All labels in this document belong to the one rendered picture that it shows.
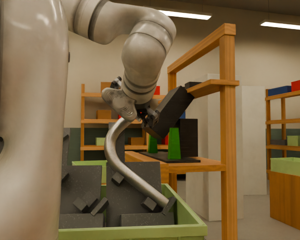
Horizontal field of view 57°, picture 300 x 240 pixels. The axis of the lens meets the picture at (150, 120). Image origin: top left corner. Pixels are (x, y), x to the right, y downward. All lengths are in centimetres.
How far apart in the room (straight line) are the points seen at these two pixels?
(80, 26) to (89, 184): 45
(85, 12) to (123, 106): 21
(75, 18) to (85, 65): 652
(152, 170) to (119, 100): 28
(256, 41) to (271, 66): 86
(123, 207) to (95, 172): 13
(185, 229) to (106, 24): 37
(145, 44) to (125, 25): 7
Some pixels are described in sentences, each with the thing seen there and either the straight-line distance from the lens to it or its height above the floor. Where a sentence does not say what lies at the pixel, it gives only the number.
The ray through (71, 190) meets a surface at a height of 97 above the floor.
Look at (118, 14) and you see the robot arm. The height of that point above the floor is 131.
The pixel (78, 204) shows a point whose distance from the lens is 72.
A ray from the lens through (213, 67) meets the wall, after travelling 782.
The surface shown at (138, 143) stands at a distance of 641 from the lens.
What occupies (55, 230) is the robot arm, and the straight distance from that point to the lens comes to 17.
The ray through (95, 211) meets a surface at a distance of 71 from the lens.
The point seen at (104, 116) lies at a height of 150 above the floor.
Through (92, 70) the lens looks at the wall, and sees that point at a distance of 697.
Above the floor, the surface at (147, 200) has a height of 96.
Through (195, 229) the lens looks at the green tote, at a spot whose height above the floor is 95.
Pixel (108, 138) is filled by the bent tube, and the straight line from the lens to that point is 74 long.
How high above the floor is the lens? 112
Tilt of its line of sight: 3 degrees up
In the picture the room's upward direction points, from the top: straight up
